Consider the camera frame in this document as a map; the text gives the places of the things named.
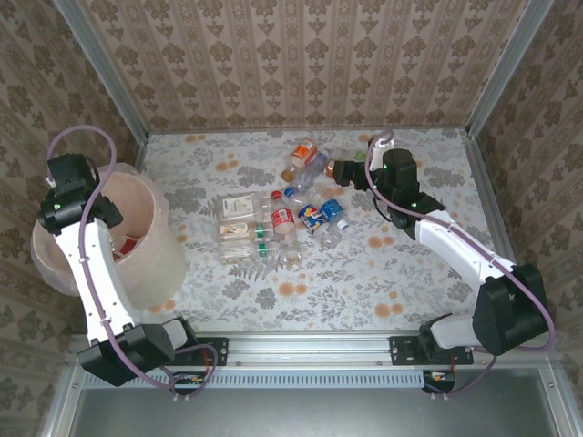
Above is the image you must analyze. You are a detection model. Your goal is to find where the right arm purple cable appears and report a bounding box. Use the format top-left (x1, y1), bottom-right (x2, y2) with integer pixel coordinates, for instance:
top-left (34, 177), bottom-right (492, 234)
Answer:
top-left (365, 130), bottom-right (557, 400)

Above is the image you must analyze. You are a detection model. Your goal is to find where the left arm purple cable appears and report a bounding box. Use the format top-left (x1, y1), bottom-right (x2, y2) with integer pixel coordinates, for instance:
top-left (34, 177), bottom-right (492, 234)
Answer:
top-left (46, 125), bottom-right (220, 401)

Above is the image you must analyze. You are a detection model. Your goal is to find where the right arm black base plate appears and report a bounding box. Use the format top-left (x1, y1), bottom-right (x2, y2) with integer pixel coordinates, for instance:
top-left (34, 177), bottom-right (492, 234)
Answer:
top-left (389, 335), bottom-right (475, 367)

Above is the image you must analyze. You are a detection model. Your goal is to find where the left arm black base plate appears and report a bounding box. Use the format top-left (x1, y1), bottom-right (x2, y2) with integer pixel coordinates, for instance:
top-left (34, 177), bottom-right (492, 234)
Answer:
top-left (172, 335), bottom-right (230, 368)

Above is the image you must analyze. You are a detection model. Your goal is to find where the aluminium frame post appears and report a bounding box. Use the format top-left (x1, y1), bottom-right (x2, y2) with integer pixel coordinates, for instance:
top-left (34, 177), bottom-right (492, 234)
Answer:
top-left (464, 0), bottom-right (559, 140)
top-left (52, 0), bottom-right (150, 143)

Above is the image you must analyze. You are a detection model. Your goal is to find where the pink plastic bin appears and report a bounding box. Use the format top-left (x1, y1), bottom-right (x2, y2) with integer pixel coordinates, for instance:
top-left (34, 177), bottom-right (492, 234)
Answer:
top-left (30, 162), bottom-right (189, 310)

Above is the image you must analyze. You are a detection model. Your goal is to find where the wire connector bundle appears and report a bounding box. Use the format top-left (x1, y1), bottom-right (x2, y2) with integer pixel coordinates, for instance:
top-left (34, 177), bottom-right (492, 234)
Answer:
top-left (422, 369), bottom-right (457, 396)
top-left (169, 371), bottom-right (207, 398)

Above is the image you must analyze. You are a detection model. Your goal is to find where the long aluminium mounting rail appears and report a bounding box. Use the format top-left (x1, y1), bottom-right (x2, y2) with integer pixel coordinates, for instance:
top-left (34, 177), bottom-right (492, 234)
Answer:
top-left (66, 330), bottom-right (559, 369)

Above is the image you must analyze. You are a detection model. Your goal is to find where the red label tea bottle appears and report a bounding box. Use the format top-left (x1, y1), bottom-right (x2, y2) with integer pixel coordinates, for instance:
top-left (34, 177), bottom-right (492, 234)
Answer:
top-left (111, 232), bottom-right (148, 263)

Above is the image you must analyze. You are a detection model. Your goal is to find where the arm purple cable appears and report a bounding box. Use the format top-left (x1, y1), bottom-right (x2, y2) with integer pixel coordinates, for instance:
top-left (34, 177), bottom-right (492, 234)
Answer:
top-left (365, 130), bottom-right (557, 400)
top-left (46, 125), bottom-right (220, 401)

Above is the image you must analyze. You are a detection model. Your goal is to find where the orange label bottle brown cap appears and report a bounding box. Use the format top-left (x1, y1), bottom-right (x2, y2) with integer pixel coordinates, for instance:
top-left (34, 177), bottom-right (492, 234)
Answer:
top-left (281, 139), bottom-right (320, 182)

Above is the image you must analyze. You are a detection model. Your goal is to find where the pepsi bottle blue cap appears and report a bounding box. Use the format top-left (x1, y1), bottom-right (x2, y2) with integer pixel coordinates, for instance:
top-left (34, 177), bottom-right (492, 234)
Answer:
top-left (282, 185), bottom-right (343, 250)

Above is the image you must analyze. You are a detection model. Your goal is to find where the blue label bottle white cap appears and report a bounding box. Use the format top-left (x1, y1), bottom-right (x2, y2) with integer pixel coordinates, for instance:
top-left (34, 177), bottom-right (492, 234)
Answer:
top-left (316, 184), bottom-right (351, 231)

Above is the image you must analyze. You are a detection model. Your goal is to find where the clear water bottle pale label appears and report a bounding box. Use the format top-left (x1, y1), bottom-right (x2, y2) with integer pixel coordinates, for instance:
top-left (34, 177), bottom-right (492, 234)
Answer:
top-left (289, 151), bottom-right (330, 195)

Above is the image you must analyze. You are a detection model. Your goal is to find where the grey metal panel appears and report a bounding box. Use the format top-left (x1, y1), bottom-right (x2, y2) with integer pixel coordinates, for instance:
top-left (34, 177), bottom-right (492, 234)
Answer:
top-left (38, 363), bottom-right (583, 437)

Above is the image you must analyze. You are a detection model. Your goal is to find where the clear plastic bottle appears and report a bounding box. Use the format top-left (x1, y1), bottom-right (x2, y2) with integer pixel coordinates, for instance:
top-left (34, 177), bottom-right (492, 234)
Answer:
top-left (293, 179), bottom-right (338, 208)

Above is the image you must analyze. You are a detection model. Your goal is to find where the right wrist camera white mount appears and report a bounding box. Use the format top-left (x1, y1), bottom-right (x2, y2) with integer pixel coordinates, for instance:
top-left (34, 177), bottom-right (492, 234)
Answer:
top-left (367, 134), bottom-right (395, 173)

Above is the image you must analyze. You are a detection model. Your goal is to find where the grey slotted cable duct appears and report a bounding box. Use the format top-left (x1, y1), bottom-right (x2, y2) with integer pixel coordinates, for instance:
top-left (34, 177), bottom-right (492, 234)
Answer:
top-left (84, 369), bottom-right (427, 389)

